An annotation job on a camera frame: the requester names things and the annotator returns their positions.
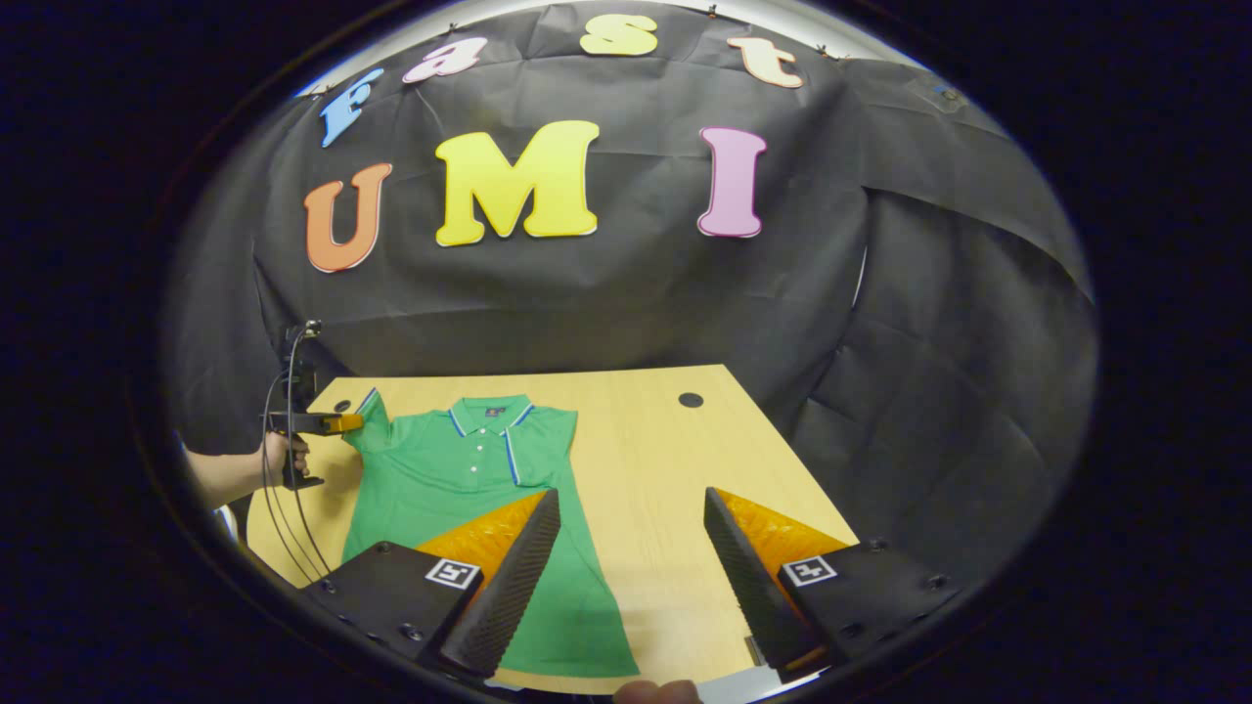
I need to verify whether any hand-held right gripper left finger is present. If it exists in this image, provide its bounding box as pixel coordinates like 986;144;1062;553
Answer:
298;489;563;681

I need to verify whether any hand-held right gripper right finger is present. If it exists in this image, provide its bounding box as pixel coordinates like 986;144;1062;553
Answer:
702;486;964;676

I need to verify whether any green T-shirt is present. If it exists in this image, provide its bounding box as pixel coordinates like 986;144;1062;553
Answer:
340;386;642;678

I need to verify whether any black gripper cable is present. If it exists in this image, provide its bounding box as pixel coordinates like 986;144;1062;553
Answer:
259;332;334;583

